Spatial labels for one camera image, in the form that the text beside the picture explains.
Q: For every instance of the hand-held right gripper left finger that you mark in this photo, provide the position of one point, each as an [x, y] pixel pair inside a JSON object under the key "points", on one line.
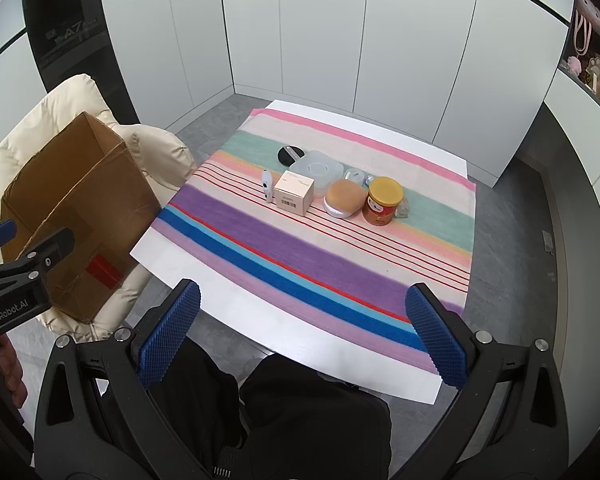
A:
{"points": [[170, 332]]}

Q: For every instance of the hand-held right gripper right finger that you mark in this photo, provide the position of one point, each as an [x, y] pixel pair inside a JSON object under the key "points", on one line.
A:
{"points": [[437, 342]]}

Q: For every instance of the brown cardboard box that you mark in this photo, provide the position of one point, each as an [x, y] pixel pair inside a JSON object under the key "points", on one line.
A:
{"points": [[80, 200]]}

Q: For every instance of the small clear bottle pink cap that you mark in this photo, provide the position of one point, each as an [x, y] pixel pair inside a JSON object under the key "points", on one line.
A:
{"points": [[354, 176]]}

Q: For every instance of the translucent white plastic lid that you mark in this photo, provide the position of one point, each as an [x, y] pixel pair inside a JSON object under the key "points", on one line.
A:
{"points": [[316, 167]]}

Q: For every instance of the person's left hand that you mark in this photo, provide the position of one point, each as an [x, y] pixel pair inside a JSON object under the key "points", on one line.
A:
{"points": [[11, 375]]}

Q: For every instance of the striped colourful cloth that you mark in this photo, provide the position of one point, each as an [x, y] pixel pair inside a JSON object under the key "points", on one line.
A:
{"points": [[280, 240]]}

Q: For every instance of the cream puffy cushion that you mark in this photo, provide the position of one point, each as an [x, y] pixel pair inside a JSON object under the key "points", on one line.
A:
{"points": [[55, 105]]}

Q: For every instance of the floor socket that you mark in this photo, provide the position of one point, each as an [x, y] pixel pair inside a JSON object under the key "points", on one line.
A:
{"points": [[548, 241]]}

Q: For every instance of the orange can yellow lid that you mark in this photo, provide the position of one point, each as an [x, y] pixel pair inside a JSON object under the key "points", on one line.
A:
{"points": [[382, 202]]}

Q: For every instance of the person's legs black pants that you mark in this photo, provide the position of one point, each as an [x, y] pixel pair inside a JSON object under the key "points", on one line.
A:
{"points": [[300, 420]]}

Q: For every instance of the tan bun-shaped toy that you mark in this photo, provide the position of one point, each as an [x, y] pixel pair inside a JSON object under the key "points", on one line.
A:
{"points": [[344, 195]]}

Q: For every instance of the small white bottle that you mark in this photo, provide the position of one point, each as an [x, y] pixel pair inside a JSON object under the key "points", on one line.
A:
{"points": [[266, 185]]}

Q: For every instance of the small white cardboard box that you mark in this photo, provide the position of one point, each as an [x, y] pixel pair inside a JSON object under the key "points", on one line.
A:
{"points": [[292, 192]]}

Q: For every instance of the black round disc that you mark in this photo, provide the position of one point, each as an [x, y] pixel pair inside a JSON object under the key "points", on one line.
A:
{"points": [[283, 156]]}

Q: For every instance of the black built-in oven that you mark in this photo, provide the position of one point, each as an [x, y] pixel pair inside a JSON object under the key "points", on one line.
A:
{"points": [[75, 35]]}

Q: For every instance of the pink pompom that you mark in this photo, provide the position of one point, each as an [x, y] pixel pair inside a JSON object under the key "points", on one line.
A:
{"points": [[574, 65]]}

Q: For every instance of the brown paw print box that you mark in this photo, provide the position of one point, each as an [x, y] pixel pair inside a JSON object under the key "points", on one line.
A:
{"points": [[596, 72]]}

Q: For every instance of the pink plush bag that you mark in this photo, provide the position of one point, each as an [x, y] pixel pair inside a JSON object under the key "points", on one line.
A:
{"points": [[587, 7]]}

